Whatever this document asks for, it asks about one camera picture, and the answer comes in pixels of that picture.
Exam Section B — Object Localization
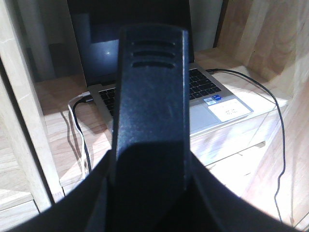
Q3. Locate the black cable right of laptop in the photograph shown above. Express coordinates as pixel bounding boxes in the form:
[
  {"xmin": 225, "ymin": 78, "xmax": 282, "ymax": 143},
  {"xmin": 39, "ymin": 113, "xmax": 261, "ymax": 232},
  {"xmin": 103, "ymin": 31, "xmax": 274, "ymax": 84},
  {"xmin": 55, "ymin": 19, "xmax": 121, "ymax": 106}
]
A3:
[{"xmin": 206, "ymin": 68, "xmax": 287, "ymax": 224}]

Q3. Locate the grey laptop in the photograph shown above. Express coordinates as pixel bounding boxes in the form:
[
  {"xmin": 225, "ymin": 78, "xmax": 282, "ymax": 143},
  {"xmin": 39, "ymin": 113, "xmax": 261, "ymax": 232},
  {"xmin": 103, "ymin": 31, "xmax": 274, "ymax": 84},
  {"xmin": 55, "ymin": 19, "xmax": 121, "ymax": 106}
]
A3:
[{"xmin": 67, "ymin": 0, "xmax": 252, "ymax": 135}]

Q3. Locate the white cable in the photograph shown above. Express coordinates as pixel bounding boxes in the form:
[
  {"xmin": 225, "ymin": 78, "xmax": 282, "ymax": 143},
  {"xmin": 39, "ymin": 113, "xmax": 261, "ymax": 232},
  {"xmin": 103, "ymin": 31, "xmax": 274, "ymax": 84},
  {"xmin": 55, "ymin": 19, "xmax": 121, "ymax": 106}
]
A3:
[{"xmin": 68, "ymin": 91, "xmax": 90, "ymax": 181}]

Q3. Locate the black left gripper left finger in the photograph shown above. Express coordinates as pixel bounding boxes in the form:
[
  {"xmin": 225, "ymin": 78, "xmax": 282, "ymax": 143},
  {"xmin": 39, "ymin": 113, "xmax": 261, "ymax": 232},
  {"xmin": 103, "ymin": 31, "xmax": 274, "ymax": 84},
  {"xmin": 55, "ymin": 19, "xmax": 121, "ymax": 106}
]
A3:
[{"xmin": 8, "ymin": 150, "xmax": 112, "ymax": 232}]

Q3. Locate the black cable of laptop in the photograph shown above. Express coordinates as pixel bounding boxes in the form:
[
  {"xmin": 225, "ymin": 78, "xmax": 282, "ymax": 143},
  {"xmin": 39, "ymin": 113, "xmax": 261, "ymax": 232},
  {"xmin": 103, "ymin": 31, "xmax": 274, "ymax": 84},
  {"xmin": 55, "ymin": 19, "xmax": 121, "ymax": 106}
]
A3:
[
  {"xmin": 72, "ymin": 98, "xmax": 94, "ymax": 174},
  {"xmin": 206, "ymin": 68, "xmax": 287, "ymax": 224}
]

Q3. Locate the black cable left of laptop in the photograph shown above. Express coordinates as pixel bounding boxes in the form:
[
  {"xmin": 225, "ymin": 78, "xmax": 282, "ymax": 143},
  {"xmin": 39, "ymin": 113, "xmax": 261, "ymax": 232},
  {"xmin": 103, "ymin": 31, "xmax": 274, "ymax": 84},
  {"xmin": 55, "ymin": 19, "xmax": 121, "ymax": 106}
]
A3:
[{"xmin": 72, "ymin": 98, "xmax": 94, "ymax": 174}]

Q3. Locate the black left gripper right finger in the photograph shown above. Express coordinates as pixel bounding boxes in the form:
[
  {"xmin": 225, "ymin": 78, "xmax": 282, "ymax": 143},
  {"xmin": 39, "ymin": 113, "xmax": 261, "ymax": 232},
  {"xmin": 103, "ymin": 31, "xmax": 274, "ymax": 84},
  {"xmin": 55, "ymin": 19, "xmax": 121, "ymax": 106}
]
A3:
[{"xmin": 190, "ymin": 152, "xmax": 298, "ymax": 232}]

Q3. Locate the right white laptop label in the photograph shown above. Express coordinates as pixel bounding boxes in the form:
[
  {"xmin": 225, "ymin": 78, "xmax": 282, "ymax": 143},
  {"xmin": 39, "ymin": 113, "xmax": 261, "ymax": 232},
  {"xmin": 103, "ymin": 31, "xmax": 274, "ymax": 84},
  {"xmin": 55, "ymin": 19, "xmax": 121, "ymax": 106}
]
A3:
[{"xmin": 208, "ymin": 99, "xmax": 251, "ymax": 122}]

